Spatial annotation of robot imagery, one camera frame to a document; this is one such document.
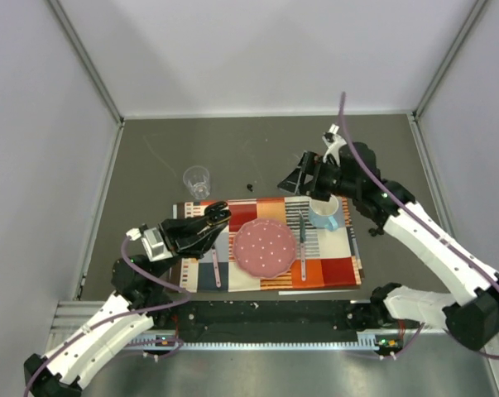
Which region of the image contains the black earbud charging case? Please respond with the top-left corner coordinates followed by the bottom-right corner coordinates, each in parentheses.
top-left (204, 201), bottom-right (232, 226)

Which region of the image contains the white blue mug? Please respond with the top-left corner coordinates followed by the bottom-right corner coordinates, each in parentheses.
top-left (308, 195), bottom-right (339, 232)

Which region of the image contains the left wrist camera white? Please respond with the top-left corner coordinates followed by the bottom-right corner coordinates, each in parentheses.
top-left (126, 224), bottom-right (173, 262)

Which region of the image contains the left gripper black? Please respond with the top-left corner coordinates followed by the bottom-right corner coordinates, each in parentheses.
top-left (150, 210), bottom-right (228, 280)

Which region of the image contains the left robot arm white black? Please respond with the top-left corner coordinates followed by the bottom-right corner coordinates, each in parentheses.
top-left (23, 201), bottom-right (231, 396)

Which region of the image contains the fork with pink handle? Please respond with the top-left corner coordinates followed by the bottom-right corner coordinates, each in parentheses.
top-left (211, 244), bottom-right (222, 289)

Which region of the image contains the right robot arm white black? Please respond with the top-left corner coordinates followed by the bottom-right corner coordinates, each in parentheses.
top-left (278, 142), bottom-right (499, 352)

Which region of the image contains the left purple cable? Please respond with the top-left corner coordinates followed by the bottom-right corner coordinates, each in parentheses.
top-left (23, 235), bottom-right (192, 397)

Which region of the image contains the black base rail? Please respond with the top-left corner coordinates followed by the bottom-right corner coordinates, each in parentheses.
top-left (161, 299), bottom-right (399, 344)

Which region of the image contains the aluminium frame profile front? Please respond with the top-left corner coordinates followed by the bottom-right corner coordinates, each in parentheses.
top-left (46, 299), bottom-right (499, 352)

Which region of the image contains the clear plastic cup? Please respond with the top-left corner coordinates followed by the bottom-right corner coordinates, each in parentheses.
top-left (183, 165), bottom-right (211, 200)

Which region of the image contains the colourful patchwork placemat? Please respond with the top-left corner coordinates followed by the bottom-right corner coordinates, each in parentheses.
top-left (169, 197), bottom-right (363, 293)

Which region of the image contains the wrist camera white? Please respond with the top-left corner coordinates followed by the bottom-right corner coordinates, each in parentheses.
top-left (322, 124), bottom-right (347, 165)
top-left (126, 224), bottom-right (173, 262)

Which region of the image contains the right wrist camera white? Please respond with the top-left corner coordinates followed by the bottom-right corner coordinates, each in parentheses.
top-left (322, 124), bottom-right (347, 165)

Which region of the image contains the knife with pink handle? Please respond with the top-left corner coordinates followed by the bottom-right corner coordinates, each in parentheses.
top-left (299, 211), bottom-right (307, 281)

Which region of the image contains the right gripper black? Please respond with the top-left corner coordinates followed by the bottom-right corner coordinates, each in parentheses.
top-left (278, 151), bottom-right (360, 202)

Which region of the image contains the pink dotted plate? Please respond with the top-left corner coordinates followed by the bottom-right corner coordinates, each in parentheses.
top-left (232, 218), bottom-right (297, 279)

